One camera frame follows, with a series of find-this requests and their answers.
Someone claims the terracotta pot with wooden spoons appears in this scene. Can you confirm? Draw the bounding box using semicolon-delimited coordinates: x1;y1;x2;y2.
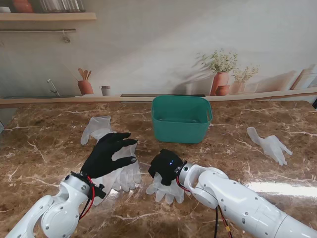
77;67;95;95

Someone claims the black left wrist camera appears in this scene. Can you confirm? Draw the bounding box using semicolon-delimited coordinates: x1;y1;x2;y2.
95;183;107;199

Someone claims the red black left arm cable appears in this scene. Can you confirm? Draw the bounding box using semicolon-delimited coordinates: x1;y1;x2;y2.
78;177;97;221

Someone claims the small round terracotta pot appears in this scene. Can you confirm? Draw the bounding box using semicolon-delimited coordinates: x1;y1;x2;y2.
215;85;230;96

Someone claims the dark metal wall rail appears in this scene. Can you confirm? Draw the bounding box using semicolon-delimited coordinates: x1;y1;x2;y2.
0;28;76;32

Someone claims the teal plastic basket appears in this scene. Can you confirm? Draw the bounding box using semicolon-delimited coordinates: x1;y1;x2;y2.
151;95;213;144

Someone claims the tall terracotta vase with flowers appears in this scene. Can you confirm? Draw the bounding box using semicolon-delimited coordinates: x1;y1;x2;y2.
195;49;238;96

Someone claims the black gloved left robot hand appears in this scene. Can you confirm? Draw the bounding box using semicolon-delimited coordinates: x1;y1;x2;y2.
80;132;139;179

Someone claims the red black arm cable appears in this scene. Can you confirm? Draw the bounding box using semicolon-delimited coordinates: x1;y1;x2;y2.
177;178;235;238
78;177;97;221

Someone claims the light wooden wall shelf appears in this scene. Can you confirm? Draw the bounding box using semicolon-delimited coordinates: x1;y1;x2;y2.
0;12;97;22

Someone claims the row of books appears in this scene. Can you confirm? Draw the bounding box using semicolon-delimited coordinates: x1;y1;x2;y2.
39;0;86;12

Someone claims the red black right arm cable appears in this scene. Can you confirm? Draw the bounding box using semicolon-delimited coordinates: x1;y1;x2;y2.
177;178;235;238

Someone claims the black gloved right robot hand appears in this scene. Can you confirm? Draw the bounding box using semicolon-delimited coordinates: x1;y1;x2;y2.
148;148;187;186

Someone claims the orange ceramic jar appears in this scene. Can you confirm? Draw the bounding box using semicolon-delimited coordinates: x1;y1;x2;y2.
12;0;34;13

